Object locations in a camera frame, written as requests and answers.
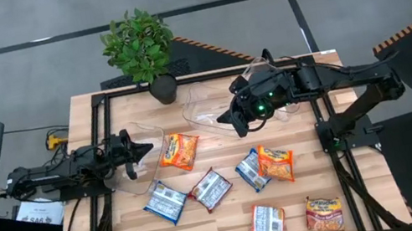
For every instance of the gold brown Maruchan ramen packet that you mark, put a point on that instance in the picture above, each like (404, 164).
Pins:
(324, 213)

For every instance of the yellow power plug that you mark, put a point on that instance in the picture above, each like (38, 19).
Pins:
(53, 141)

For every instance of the blue Maruchan ramen packet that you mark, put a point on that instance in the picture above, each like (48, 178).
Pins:
(249, 171)
(165, 202)

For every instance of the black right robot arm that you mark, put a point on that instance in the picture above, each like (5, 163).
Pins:
(351, 73)

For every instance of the clear plastic bin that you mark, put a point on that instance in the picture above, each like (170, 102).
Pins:
(261, 64)
(152, 171)
(204, 107)

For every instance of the white printed paper sheet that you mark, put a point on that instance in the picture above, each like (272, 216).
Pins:
(42, 212)

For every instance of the green leafy plant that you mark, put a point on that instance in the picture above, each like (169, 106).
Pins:
(138, 46)

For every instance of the orange Maruchan ramen packet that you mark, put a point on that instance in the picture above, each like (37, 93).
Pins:
(267, 227)
(179, 152)
(276, 164)

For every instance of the black plant pot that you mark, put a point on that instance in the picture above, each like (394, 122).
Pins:
(163, 90)

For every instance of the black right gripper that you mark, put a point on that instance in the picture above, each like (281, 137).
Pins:
(261, 93)

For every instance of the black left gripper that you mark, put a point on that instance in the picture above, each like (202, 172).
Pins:
(119, 152)

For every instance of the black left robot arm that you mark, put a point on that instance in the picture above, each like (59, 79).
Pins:
(50, 172)

